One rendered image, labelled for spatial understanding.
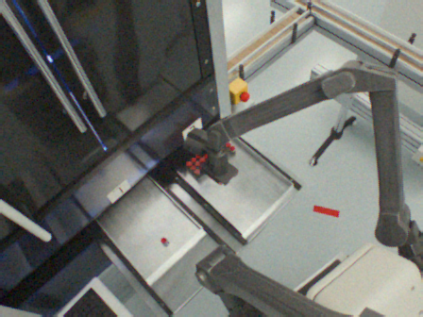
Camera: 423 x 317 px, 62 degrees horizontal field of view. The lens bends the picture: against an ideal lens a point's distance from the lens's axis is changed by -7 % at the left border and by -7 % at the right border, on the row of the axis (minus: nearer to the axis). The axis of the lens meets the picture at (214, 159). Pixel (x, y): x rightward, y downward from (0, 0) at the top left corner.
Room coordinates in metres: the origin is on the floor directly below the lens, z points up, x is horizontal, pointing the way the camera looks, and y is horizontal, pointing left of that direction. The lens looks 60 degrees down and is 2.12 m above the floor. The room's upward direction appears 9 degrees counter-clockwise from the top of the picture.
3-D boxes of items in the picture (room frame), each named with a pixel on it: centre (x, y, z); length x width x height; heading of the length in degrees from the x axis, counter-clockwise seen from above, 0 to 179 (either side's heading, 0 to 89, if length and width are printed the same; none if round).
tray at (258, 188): (0.61, -0.06, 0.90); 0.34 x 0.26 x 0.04; 35
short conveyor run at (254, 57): (1.23, -0.27, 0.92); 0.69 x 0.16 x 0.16; 126
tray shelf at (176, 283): (0.55, 0.11, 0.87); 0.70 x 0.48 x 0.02; 126
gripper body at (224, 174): (0.55, -0.01, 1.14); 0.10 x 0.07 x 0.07; 40
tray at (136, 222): (0.50, 0.28, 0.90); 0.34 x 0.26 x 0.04; 36
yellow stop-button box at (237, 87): (0.94, -0.12, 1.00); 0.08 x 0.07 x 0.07; 36
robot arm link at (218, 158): (0.56, -0.01, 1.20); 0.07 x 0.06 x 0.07; 51
